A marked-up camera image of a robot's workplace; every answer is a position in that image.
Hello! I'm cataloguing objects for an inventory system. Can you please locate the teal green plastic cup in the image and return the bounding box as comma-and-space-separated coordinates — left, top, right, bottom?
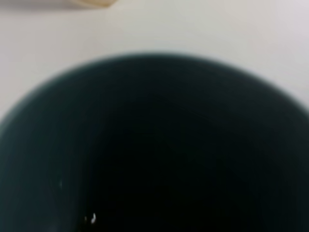
0, 54, 309, 232

